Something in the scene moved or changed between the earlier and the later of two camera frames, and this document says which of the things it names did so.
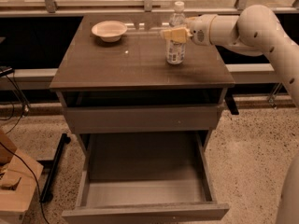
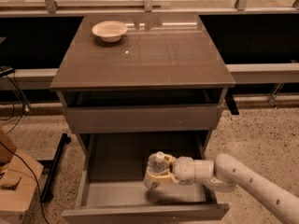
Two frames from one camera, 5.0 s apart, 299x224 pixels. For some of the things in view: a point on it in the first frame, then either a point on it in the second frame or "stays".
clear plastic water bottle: (176, 51) to (159, 163)
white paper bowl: (109, 31) stays
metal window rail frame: (49, 6) stays
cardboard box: (17, 180) stays
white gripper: (200, 29) to (183, 170)
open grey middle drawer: (147, 178) stays
